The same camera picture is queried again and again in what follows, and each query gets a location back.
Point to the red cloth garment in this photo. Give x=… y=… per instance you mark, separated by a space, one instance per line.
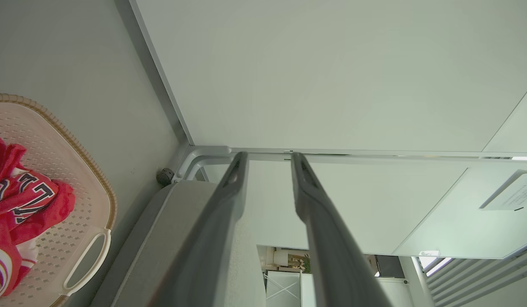
x=16 y=192

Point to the grey window blinds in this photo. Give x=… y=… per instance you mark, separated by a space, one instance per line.
x=480 y=281

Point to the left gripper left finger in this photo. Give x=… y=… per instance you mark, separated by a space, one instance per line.
x=208 y=238

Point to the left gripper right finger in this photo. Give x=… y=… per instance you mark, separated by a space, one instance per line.
x=331 y=247

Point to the white cabinet with cross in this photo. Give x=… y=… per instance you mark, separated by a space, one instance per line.
x=282 y=290

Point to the green potted plant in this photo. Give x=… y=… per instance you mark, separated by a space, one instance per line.
x=305 y=263

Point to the white paper wall sign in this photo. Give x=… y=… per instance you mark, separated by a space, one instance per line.
x=512 y=194

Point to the beige perforated laundry basket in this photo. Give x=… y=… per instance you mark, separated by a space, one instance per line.
x=76 y=170

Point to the grey metal partition frame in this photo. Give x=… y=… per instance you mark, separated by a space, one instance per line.
x=203 y=151

